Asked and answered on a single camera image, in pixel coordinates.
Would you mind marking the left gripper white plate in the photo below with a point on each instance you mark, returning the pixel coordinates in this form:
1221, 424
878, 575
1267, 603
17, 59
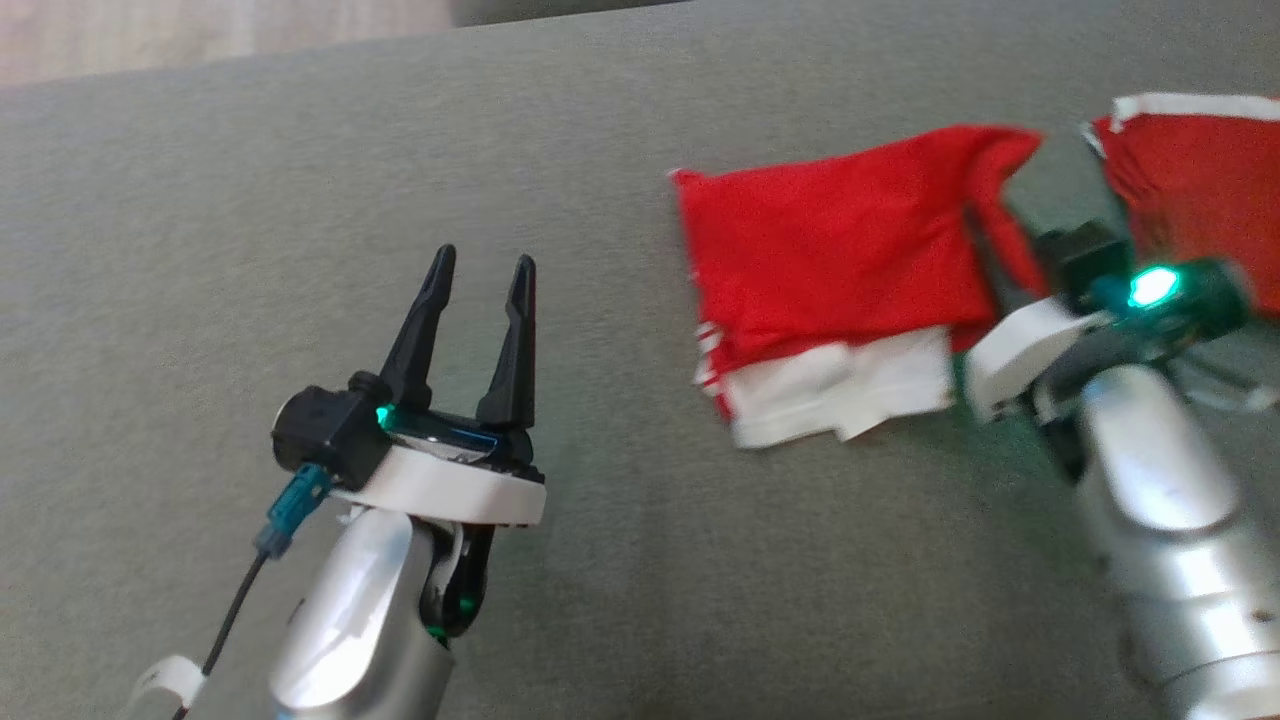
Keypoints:
450, 490

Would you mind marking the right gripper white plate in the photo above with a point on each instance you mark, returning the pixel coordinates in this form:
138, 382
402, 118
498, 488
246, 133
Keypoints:
1020, 355

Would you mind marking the red jersey white collar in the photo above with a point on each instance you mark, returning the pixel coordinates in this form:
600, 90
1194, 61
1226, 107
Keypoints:
820, 250

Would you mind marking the red shorts thin white stripe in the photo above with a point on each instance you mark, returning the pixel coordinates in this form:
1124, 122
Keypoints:
1200, 190

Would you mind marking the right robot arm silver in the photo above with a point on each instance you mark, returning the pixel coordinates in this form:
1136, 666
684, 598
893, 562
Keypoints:
1170, 520

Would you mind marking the grey fabric sofa seat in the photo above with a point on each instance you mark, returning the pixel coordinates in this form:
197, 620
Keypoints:
600, 600

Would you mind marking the grey sofa cushion block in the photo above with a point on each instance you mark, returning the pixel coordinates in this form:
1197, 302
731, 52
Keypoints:
550, 10

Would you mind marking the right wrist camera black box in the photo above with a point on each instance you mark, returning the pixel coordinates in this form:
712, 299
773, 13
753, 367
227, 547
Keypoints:
1085, 255

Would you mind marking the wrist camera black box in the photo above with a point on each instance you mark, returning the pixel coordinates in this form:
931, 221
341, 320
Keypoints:
1085, 255
330, 435

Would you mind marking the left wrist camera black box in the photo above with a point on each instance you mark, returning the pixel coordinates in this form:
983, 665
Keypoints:
330, 435

